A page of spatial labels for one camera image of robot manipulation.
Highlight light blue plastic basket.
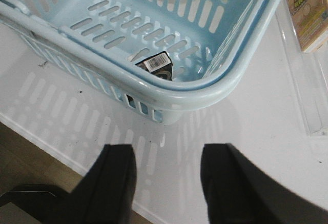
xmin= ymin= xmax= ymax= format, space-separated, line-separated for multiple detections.
xmin=1 ymin=0 xmax=281 ymax=124

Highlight clear acrylic right shelf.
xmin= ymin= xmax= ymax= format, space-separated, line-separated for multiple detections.
xmin=276 ymin=0 xmax=327 ymax=136

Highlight beige carton box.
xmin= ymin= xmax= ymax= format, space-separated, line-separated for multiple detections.
xmin=286 ymin=0 xmax=327 ymax=53

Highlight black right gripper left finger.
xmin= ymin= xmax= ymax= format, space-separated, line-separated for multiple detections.
xmin=1 ymin=144 xmax=136 ymax=223

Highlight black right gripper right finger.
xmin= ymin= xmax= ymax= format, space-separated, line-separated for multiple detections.
xmin=200 ymin=144 xmax=327 ymax=223

